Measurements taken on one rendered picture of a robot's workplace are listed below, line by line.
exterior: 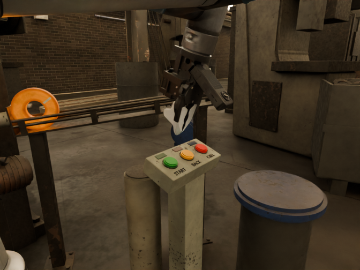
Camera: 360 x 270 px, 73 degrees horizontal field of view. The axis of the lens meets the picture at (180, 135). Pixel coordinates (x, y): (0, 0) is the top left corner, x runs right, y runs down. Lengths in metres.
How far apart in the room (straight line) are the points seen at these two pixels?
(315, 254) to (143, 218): 0.88
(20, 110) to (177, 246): 0.73
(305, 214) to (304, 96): 1.74
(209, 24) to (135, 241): 0.72
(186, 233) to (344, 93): 1.36
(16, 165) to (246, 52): 2.38
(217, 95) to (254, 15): 2.37
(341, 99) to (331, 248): 0.88
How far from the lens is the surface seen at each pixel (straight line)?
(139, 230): 0.90
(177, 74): 0.59
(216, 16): 0.54
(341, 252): 1.51
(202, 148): 0.78
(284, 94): 2.61
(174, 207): 0.78
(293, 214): 0.88
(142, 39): 4.98
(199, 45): 0.54
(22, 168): 1.07
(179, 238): 0.83
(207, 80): 0.54
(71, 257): 1.36
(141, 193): 0.82
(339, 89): 1.82
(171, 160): 0.68
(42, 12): 0.25
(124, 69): 3.37
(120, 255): 1.31
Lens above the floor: 0.87
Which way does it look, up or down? 16 degrees down
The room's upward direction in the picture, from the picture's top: straight up
